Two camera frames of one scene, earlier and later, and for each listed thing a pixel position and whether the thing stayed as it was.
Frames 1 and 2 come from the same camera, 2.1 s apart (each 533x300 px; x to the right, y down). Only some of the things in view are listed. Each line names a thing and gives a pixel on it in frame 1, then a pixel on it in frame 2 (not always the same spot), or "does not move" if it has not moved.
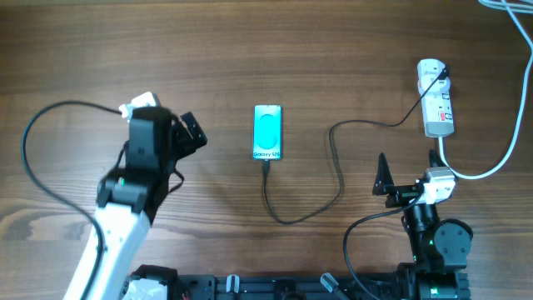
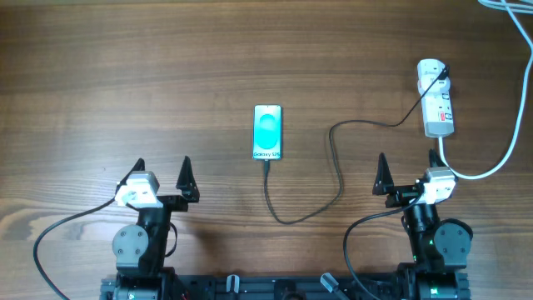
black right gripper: x=400 y=194 does not move
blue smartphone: x=267 y=132 does not move
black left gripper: x=185 y=146 → x=176 y=203
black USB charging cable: x=266 y=162 does not move
